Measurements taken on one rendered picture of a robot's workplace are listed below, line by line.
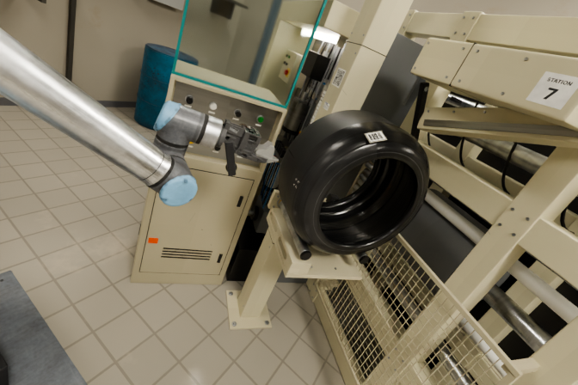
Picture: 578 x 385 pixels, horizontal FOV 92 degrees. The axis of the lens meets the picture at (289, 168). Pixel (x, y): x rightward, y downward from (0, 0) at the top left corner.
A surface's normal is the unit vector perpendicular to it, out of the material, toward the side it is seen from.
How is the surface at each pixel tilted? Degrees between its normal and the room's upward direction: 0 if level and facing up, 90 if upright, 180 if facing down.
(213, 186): 90
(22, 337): 0
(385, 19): 90
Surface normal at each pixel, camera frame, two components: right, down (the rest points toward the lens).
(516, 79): -0.90, -0.19
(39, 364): 0.36, -0.85
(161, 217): 0.27, 0.49
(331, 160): -0.25, -0.11
